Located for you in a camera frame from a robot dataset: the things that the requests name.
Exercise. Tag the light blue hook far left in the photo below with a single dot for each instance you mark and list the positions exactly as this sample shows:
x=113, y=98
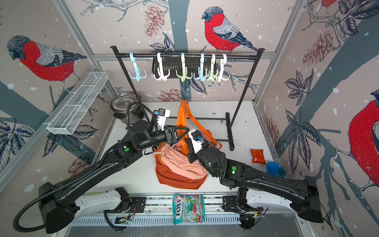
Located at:
x=137, y=71

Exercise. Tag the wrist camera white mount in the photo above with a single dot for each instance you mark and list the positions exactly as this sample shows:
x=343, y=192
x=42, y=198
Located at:
x=196, y=136
x=162, y=115

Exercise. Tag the Fox's candy bag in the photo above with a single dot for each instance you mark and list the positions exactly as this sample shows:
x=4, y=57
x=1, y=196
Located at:
x=188, y=209

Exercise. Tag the white hook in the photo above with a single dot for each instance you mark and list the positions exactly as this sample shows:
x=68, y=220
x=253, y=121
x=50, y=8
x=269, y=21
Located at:
x=161, y=75
x=223, y=62

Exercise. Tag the bright orange sling bag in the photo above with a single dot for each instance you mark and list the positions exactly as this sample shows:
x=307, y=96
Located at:
x=184, y=113

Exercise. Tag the pink sling bag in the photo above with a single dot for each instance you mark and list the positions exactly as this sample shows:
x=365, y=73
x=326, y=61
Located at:
x=180, y=165

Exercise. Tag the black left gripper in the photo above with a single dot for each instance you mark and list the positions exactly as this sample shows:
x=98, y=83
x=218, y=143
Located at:
x=170, y=130

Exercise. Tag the white wire mesh basket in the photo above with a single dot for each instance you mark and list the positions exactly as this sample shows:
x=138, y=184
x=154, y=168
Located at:
x=79, y=101

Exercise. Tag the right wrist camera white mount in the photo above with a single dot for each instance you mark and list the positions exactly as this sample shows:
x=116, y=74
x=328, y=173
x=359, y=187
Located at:
x=196, y=136

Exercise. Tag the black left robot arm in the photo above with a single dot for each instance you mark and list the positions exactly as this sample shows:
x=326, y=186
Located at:
x=57, y=202

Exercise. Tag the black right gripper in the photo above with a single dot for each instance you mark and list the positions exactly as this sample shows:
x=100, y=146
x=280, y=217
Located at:
x=192, y=156

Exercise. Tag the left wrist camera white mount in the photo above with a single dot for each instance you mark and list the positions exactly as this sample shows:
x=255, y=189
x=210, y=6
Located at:
x=162, y=115

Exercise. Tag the steel rice cooker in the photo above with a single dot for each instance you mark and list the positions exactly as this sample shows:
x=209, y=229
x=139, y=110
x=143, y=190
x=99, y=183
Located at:
x=120, y=104

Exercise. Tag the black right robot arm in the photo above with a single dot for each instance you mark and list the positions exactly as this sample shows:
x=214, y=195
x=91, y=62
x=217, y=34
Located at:
x=302, y=193

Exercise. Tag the white hook far right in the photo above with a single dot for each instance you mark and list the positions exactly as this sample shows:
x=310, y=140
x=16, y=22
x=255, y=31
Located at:
x=223, y=62

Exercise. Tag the light green hook middle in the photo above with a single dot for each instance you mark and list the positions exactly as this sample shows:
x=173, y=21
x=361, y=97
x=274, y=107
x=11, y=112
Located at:
x=184, y=76

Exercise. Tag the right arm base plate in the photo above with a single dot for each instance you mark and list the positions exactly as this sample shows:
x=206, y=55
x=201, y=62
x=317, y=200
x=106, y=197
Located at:
x=230, y=205

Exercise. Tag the dark orange backpack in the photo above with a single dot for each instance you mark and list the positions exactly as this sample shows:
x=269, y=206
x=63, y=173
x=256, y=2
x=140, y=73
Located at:
x=168, y=177

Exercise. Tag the light green hook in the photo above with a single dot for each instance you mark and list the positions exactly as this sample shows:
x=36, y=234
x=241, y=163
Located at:
x=184, y=76
x=212, y=74

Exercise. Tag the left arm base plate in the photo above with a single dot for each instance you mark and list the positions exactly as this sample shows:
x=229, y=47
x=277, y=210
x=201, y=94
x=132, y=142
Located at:
x=136, y=205

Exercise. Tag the red snack packet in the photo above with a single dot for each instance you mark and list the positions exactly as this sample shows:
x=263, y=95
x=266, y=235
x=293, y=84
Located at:
x=258, y=156

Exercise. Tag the small circuit board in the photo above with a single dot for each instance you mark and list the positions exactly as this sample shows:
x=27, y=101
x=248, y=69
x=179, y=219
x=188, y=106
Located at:
x=122, y=220

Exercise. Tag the black perforated wall shelf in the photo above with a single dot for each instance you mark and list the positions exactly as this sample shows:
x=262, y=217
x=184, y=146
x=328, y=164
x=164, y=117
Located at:
x=174, y=64

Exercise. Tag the light blue hook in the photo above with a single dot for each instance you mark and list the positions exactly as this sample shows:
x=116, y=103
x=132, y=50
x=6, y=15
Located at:
x=137, y=71
x=201, y=76

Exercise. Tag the blue lidded container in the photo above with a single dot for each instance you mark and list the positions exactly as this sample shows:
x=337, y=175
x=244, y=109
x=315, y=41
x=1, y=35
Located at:
x=275, y=169

